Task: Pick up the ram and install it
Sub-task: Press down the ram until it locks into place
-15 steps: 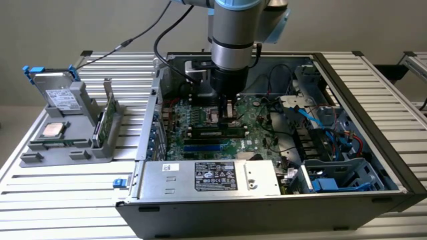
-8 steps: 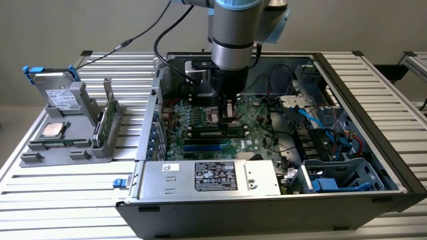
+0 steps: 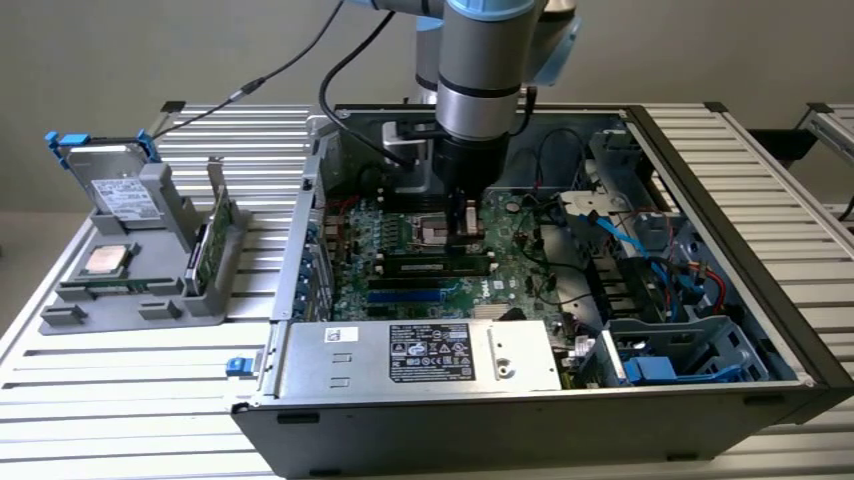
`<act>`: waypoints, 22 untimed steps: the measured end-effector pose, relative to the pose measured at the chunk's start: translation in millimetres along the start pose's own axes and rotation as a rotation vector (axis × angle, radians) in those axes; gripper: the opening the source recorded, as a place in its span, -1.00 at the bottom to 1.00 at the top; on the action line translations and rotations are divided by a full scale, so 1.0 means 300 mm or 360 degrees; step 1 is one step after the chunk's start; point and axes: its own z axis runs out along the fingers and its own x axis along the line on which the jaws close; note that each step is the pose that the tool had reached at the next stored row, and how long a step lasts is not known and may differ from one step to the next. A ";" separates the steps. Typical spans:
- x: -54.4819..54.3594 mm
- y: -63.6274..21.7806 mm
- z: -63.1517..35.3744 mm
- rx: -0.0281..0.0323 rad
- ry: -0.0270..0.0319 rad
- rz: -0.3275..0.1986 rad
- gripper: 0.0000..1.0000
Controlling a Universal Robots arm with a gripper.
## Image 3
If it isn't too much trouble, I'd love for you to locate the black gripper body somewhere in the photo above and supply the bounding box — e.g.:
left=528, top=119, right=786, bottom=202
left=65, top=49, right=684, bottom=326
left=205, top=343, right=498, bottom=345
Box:
left=431, top=133, right=513, bottom=197

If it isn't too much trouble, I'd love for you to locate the RAM stick with black chips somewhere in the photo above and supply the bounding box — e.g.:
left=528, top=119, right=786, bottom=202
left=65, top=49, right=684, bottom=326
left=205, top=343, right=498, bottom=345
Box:
left=377, top=253, right=493, bottom=277

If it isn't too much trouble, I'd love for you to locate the green RAM stick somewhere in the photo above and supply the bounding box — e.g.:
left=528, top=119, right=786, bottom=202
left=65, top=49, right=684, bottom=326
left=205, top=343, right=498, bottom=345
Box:
left=57, top=280, right=186, bottom=297

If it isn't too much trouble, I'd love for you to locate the CPU socket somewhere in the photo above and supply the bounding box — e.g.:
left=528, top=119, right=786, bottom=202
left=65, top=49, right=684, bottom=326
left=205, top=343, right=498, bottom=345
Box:
left=411, top=213, right=485, bottom=248

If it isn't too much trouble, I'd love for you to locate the green motherboard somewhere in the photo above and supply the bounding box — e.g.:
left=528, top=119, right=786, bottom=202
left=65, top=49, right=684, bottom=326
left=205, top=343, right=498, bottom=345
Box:
left=319, top=185, right=580, bottom=392

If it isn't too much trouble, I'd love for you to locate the blue expansion slot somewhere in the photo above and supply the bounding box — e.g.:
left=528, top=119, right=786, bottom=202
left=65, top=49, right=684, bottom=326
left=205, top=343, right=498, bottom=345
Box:
left=367, top=289, right=445, bottom=303

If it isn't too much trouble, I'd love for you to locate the metal disk bay cage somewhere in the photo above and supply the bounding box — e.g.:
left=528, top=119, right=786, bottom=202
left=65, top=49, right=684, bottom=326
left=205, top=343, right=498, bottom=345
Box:
left=557, top=128, right=680, bottom=321

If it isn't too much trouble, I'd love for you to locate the silver power supply unit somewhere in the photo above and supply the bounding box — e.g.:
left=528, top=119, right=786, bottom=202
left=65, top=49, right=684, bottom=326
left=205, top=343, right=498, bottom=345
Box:
left=274, top=319, right=564, bottom=397

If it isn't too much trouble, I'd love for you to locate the green graphics card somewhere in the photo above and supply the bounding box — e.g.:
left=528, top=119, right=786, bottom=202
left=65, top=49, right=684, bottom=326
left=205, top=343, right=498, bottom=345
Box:
left=185, top=183, right=237, bottom=297

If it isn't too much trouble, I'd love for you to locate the open black PC case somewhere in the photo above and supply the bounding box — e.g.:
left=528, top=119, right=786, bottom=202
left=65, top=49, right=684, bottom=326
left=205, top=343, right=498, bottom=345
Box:
left=230, top=102, right=854, bottom=477

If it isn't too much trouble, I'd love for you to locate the grey parts rack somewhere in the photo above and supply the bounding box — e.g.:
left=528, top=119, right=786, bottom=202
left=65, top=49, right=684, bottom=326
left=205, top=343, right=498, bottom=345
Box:
left=38, top=158, right=254, bottom=337

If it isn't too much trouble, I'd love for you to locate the CPU with silver lid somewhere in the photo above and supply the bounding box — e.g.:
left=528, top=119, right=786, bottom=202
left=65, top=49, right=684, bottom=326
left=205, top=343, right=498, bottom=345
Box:
left=77, top=243, right=141, bottom=279

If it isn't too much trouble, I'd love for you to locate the metal slat side table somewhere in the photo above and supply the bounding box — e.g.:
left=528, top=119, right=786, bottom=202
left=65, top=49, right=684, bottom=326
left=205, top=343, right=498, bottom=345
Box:
left=798, top=102, right=854, bottom=151

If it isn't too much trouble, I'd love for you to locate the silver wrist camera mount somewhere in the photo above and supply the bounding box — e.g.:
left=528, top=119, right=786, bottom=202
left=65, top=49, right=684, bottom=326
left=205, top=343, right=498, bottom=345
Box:
left=381, top=121, right=437, bottom=195

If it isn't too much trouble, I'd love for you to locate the thin black wire loop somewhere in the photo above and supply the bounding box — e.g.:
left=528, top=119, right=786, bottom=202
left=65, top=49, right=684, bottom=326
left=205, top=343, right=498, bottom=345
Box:
left=536, top=128, right=593, bottom=189

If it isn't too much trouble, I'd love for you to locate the blue flat disk wire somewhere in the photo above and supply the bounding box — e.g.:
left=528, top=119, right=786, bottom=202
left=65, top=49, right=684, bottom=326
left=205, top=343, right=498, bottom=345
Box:
left=584, top=209, right=672, bottom=322

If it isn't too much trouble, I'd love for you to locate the thick black camera cable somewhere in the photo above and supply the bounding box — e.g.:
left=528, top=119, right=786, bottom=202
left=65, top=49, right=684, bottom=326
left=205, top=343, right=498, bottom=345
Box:
left=318, top=10, right=442, bottom=168

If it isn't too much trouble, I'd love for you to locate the thin grey cable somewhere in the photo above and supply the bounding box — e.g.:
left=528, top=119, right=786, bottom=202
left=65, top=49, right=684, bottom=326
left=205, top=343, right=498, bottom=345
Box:
left=151, top=0, right=349, bottom=138

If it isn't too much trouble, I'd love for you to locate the blue plastic bay bracket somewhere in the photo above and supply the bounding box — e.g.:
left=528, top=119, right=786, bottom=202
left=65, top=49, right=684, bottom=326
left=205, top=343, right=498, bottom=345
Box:
left=618, top=355, right=749, bottom=387

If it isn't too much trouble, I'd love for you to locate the red wire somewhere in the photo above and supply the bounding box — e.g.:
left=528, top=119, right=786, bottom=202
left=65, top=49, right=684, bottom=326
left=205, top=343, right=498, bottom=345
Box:
left=705, top=268, right=730, bottom=302

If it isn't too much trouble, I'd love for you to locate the hard disk with blue bracket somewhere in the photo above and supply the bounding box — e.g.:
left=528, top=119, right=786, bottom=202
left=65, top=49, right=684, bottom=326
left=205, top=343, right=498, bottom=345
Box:
left=44, top=128, right=167, bottom=225

